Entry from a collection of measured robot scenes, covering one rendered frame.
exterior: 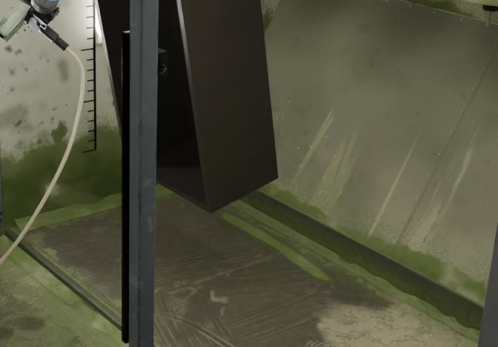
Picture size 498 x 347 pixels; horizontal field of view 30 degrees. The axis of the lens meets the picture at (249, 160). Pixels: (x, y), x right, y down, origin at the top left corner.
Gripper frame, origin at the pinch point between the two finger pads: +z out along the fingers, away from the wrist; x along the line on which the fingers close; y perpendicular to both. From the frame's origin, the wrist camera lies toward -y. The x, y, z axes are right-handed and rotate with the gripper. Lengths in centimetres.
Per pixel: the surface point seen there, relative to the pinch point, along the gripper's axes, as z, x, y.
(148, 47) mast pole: -119, -33, 39
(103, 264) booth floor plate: 83, -36, 81
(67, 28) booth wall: 82, 38, 5
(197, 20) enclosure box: -24, 29, 45
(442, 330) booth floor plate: 5, 8, 196
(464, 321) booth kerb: 4, 16, 201
